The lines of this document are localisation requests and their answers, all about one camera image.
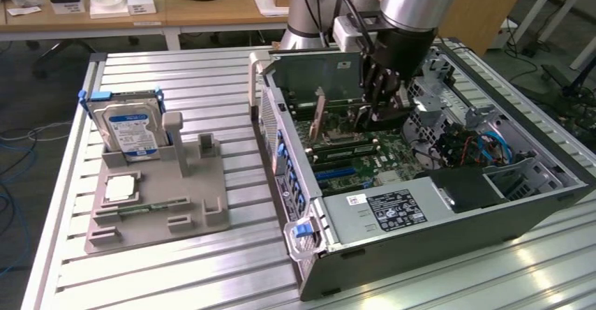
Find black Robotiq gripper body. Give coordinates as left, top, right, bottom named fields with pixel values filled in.
left=366, top=27, right=440, bottom=80

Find graphics card with metal bracket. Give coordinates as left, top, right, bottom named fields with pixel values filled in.
left=310, top=86, right=414, bottom=142

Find metal disk bay cage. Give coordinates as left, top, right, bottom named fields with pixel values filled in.
left=403, top=77, right=472, bottom=144

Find CPU socket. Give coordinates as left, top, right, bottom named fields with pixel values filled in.
left=324, top=130, right=360, bottom=145

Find installed RAM stick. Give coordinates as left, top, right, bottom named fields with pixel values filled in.
left=310, top=144, right=379, bottom=160

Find green motherboard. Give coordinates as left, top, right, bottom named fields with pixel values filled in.
left=283, top=95, right=423, bottom=198

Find wooden cabinet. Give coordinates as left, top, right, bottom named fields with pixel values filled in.
left=438, top=0, right=535, bottom=55

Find blue expansion slot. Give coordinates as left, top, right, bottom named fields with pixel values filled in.
left=316, top=165, right=356, bottom=182

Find stack of white papers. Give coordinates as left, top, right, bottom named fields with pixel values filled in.
left=251, top=0, right=292, bottom=17

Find grey power supply unit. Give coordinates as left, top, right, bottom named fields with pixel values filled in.
left=320, top=177, right=456, bottom=246

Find open black PC case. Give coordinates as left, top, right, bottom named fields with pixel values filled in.
left=248, top=37, right=596, bottom=302

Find hard disk in blue caddy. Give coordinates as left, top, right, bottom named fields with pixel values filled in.
left=79, top=87, right=168, bottom=161

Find plain white box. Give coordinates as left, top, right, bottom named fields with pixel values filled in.
left=126, top=0, right=158, bottom=16

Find green RAM stick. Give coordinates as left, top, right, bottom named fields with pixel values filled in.
left=116, top=200, right=183, bottom=216

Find white box with bowl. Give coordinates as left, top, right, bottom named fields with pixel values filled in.
left=88, top=0, right=131, bottom=20

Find grey parts rack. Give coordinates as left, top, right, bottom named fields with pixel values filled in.
left=83, top=111, right=234, bottom=255

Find silver CPU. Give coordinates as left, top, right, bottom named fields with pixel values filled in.
left=104, top=176, right=140, bottom=205

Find wooden desk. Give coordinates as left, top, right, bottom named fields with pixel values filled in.
left=0, top=0, right=420, bottom=42

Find black chair base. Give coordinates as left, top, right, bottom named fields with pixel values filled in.
left=27, top=36, right=140, bottom=78

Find white box with black top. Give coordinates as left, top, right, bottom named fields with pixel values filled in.
left=48, top=0, right=86, bottom=15

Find black cable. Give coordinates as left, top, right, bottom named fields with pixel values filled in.
left=435, top=36, right=472, bottom=52

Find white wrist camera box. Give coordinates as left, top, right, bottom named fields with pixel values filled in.
left=332, top=13, right=376, bottom=53

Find red wire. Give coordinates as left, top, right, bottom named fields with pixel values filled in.
left=466, top=135, right=487, bottom=164

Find blue wire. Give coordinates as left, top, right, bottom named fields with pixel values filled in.
left=482, top=131, right=515, bottom=167

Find blue floor cable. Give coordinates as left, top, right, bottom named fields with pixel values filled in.
left=0, top=138, right=30, bottom=276

